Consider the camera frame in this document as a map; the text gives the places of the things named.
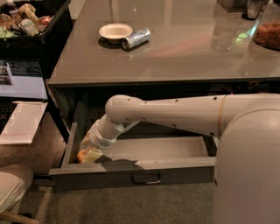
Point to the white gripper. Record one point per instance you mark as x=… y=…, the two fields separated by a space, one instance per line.
x=94 y=136

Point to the orange fruit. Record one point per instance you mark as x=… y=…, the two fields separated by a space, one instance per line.
x=81 y=155

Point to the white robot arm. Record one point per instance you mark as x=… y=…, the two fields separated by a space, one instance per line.
x=247 y=170

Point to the open grey top drawer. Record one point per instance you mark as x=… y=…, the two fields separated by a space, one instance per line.
x=178 y=156

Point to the grey counter cabinet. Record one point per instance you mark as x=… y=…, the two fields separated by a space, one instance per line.
x=195 y=48

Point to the white papers stack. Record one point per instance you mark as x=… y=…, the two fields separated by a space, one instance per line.
x=23 y=123

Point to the beige chair seat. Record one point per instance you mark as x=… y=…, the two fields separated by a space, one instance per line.
x=15 y=181

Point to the silver blue drink can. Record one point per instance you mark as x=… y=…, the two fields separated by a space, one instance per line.
x=136 y=39

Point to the white paper bowl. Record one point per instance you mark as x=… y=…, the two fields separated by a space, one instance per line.
x=115 y=33

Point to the black bin of snacks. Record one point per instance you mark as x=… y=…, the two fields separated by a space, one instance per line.
x=34 y=33

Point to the glass jar of snacks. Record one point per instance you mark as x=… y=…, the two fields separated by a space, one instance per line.
x=267 y=33

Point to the metal drawer handle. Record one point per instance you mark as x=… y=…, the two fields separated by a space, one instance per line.
x=145 y=179

